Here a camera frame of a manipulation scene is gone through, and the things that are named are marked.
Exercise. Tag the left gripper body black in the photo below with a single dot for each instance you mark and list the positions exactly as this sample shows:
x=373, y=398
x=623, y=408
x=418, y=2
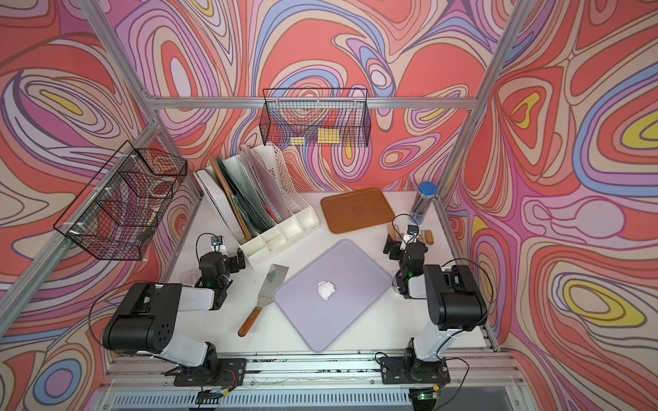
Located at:
x=230, y=267

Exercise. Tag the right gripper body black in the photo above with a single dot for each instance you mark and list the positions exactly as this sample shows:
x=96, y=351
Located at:
x=396, y=253

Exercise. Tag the wooden dough roller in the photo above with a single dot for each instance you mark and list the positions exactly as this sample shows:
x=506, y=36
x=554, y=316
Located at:
x=426, y=237

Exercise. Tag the purple cutting board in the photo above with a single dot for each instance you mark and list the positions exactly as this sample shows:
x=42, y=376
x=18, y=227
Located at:
x=359, y=283

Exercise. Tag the white dough piece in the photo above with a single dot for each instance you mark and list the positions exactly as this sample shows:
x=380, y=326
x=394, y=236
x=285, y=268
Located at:
x=325, y=290

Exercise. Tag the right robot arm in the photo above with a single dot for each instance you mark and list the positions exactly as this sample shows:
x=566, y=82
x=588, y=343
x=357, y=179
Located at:
x=454, y=300

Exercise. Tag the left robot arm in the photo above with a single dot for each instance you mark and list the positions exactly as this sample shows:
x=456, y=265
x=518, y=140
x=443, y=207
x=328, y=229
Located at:
x=145, y=321

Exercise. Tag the dark green cutting board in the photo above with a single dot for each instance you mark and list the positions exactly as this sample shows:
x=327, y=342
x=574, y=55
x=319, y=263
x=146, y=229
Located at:
x=246, y=197

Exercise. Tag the blue lid clear canister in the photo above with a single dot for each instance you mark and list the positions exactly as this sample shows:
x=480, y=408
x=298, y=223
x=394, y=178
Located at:
x=425, y=196

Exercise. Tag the brown wooden board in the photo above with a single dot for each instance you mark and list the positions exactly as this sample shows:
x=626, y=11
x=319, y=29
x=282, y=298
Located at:
x=228, y=193

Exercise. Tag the brown wooden tray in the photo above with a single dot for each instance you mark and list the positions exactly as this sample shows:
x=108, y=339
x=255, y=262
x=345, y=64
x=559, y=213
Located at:
x=356, y=210

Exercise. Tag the white board rack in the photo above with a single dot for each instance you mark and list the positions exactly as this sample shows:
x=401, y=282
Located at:
x=289, y=228

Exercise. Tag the white thick cutting board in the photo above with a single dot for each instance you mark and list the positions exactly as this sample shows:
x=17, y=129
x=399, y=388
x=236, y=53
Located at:
x=216, y=196

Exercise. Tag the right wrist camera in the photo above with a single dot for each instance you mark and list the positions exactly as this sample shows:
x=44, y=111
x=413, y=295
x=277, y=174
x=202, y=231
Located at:
x=412, y=233

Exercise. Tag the metal scraper wooden handle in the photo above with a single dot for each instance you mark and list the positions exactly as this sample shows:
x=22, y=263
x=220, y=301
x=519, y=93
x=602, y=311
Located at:
x=274, y=278

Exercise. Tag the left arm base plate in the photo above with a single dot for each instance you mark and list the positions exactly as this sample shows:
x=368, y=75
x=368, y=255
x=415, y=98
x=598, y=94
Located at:
x=224, y=372

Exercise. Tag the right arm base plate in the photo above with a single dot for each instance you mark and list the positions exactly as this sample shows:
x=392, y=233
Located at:
x=401, y=371

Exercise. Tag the black wire basket left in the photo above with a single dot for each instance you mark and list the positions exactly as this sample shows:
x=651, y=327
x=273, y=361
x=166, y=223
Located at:
x=118, y=213

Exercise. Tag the black wire basket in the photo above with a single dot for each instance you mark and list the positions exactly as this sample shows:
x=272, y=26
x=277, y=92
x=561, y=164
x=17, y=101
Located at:
x=118, y=213
x=315, y=116

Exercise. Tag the black wire basket back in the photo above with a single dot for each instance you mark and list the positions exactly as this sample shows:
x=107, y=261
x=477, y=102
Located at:
x=315, y=116

